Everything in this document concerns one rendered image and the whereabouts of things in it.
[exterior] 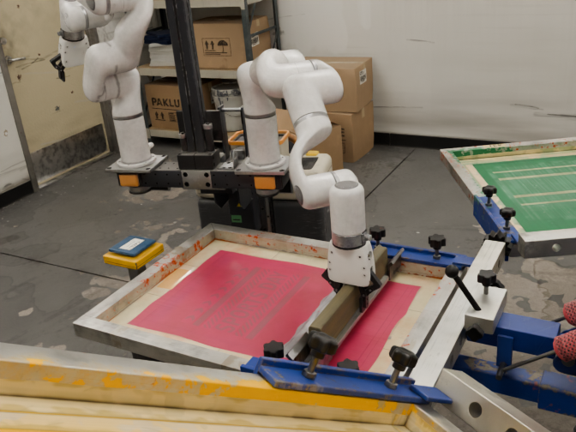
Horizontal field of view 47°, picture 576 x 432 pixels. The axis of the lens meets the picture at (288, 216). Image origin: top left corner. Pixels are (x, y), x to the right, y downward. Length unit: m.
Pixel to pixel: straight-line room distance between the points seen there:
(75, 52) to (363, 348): 1.46
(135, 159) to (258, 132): 0.43
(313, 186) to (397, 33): 4.01
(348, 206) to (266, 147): 0.65
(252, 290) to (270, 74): 0.55
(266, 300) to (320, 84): 0.55
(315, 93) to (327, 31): 4.07
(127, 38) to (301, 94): 0.64
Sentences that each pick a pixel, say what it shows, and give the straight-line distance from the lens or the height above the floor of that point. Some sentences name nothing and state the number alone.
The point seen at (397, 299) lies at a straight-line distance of 1.65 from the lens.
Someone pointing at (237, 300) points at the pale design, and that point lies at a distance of 1.69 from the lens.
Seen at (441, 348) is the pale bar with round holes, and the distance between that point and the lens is 1.34.
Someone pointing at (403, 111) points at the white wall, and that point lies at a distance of 5.51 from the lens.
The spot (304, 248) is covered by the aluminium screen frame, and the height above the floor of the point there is 0.98.
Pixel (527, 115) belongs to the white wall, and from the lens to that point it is 5.27.
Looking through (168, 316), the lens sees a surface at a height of 0.95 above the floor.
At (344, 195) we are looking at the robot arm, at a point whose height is 1.29.
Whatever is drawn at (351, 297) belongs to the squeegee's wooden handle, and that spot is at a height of 1.05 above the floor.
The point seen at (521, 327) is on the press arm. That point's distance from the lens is 1.42.
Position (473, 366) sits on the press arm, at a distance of 1.51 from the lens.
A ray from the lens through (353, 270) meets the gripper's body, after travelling 1.47.
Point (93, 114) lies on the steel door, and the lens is 6.09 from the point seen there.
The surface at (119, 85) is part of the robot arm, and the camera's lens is 2.11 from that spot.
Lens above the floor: 1.83
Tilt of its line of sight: 24 degrees down
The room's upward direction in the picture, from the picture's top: 5 degrees counter-clockwise
